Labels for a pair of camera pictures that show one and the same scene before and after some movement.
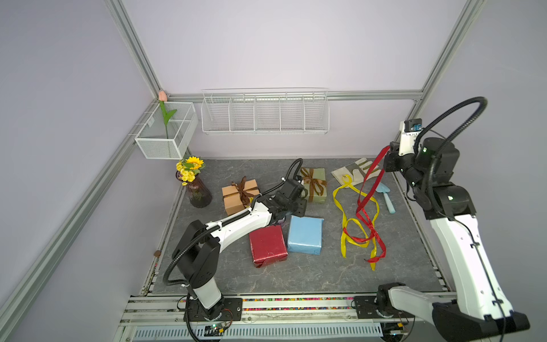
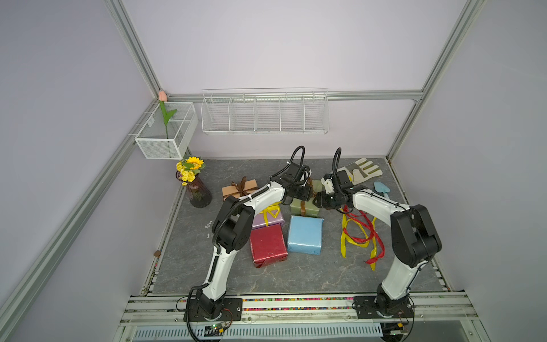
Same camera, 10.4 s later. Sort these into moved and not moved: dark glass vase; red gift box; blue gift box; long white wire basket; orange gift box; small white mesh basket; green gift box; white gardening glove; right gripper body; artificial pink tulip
Moved: green gift box; right gripper body
Not moved: orange gift box; red gift box; blue gift box; white gardening glove; artificial pink tulip; long white wire basket; small white mesh basket; dark glass vase
